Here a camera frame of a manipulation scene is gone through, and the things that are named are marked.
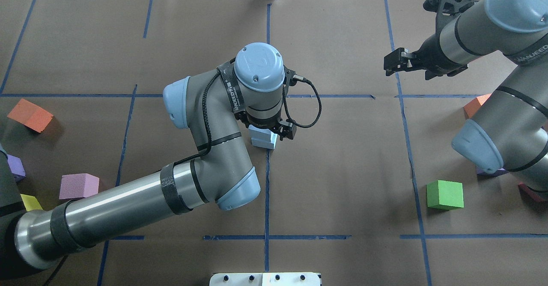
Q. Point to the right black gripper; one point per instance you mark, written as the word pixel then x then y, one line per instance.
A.
pixel 432 57

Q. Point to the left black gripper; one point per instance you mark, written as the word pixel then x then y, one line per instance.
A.
pixel 286 130

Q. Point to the light blue foam block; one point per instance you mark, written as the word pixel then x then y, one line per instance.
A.
pixel 262 138

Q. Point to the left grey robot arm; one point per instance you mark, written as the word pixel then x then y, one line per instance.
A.
pixel 251 88

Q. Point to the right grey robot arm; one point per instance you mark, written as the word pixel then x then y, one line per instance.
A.
pixel 508 130

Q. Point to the orange foam block far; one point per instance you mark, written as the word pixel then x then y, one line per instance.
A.
pixel 474 105

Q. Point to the orange foam block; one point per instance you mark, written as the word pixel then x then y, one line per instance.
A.
pixel 31 115
pixel 474 105

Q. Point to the purple foam block far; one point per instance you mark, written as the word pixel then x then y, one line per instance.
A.
pixel 498 172

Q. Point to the purple foam block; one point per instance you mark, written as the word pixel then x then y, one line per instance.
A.
pixel 498 172
pixel 16 167

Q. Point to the green foam block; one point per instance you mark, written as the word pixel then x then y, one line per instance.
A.
pixel 445 195

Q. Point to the violet foam block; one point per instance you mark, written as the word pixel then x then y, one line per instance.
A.
pixel 78 185

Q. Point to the orange foam block near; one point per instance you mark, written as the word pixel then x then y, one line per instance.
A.
pixel 31 115

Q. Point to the yellow foam block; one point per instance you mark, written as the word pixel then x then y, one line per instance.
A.
pixel 30 203

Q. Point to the purple foam block near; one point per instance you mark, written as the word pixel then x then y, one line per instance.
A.
pixel 16 167

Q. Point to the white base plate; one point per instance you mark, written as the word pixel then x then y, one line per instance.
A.
pixel 266 279

